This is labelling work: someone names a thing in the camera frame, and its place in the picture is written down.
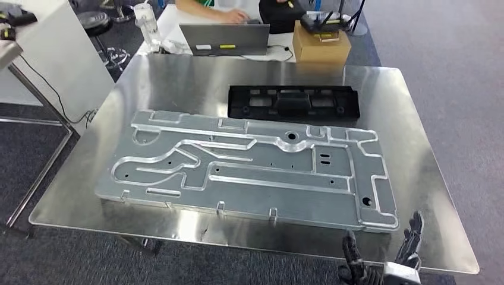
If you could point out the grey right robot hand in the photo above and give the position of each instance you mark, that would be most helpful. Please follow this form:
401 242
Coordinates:
354 275

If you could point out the black plastic frame part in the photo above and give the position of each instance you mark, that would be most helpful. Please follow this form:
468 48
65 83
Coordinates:
236 102

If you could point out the stainless steel workbench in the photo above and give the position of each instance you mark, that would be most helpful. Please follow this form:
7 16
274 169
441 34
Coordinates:
413 157

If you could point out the embossed grey metal plate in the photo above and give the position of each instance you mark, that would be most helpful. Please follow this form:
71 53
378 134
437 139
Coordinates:
256 188

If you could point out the brown cardboard box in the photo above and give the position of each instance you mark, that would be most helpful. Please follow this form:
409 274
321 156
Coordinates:
319 51

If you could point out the stand with round base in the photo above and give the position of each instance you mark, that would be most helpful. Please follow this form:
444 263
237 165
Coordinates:
358 27

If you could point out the black remote controller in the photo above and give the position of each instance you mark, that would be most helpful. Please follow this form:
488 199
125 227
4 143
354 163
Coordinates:
323 24

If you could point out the black carry bag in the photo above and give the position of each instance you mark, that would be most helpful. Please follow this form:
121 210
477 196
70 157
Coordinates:
279 19

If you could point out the grey laptop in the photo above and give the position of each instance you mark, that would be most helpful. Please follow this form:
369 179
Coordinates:
224 37

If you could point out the clear plastic wrap piece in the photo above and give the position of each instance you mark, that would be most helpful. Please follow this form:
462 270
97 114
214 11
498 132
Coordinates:
173 46

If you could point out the person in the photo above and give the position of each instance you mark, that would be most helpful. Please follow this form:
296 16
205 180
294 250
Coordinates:
197 10

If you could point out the white desk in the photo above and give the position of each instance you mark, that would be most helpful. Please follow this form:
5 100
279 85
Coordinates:
169 19

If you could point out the clear water bottle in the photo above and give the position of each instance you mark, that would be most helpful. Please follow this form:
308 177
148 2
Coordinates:
149 27

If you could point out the black round stool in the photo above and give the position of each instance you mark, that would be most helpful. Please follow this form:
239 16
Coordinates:
92 21

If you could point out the black device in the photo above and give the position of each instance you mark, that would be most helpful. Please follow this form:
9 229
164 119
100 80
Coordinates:
19 17

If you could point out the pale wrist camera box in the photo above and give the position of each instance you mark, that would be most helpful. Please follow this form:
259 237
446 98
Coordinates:
401 275

